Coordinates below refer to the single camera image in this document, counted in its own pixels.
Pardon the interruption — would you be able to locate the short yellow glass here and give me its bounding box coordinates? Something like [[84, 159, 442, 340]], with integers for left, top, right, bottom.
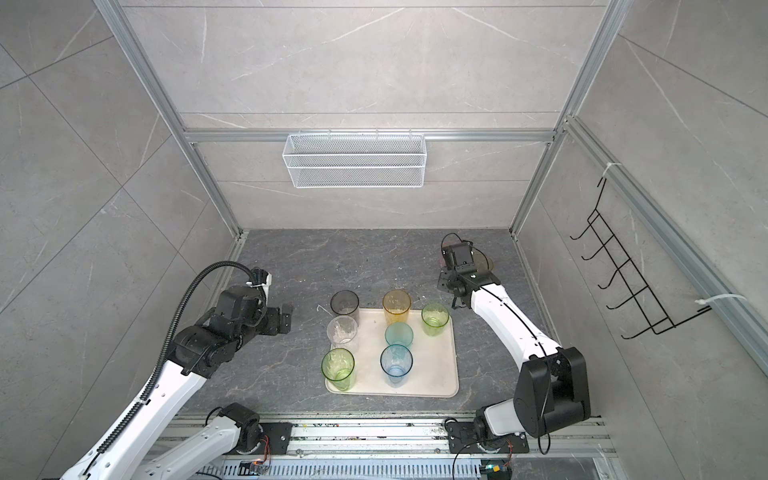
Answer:
[[473, 250, 494, 274]]

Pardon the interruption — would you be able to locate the aluminium mounting rail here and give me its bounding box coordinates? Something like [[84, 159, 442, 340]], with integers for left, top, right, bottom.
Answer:
[[116, 416, 619, 460]]

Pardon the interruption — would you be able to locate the teal textured cup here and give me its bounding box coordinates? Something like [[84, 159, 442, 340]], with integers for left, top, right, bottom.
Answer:
[[385, 322, 414, 348]]

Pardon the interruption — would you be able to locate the beige plastic tray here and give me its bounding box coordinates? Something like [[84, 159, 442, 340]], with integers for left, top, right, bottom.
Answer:
[[324, 308, 459, 398]]

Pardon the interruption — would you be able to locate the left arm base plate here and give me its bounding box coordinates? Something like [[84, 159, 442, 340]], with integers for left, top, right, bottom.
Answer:
[[234, 422, 293, 456]]

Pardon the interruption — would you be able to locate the tall green tumbler glass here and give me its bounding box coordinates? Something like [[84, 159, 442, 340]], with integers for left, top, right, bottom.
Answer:
[[321, 348, 356, 392]]

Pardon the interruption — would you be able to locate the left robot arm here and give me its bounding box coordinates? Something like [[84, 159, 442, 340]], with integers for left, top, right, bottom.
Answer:
[[62, 284, 294, 479]]

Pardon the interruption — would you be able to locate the blue tumbler glass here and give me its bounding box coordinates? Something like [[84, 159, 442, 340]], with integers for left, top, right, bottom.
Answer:
[[379, 344, 414, 387]]

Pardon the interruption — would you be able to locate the black wire hook rack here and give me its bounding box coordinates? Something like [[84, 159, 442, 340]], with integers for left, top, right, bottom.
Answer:
[[569, 178, 713, 341]]

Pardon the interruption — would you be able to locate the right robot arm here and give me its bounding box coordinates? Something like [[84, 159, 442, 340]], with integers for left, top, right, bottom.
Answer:
[[438, 236, 592, 441]]

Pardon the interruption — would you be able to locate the tall amber tumbler glass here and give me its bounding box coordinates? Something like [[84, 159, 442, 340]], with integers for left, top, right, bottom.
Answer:
[[382, 289, 412, 325]]

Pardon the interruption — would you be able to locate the dark grey tumbler glass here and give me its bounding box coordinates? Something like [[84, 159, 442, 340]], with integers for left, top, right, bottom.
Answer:
[[330, 290, 360, 322]]

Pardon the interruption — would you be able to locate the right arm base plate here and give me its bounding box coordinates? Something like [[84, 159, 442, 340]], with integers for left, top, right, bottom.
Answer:
[[443, 417, 530, 454]]

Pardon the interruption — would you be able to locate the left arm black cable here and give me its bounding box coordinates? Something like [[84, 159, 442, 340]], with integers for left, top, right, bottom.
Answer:
[[140, 260, 256, 400]]

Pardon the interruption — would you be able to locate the clear tumbler glass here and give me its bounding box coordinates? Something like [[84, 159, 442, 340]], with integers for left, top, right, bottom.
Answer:
[[326, 315, 359, 354]]

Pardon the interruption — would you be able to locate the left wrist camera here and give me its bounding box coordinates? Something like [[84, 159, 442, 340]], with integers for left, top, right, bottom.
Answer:
[[249, 268, 272, 294]]

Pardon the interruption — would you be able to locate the white wire mesh basket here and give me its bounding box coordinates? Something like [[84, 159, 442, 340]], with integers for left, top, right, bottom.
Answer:
[[282, 133, 428, 189]]

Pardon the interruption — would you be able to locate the small green glass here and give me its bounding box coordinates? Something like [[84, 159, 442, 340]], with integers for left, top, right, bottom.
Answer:
[[421, 302, 451, 336]]

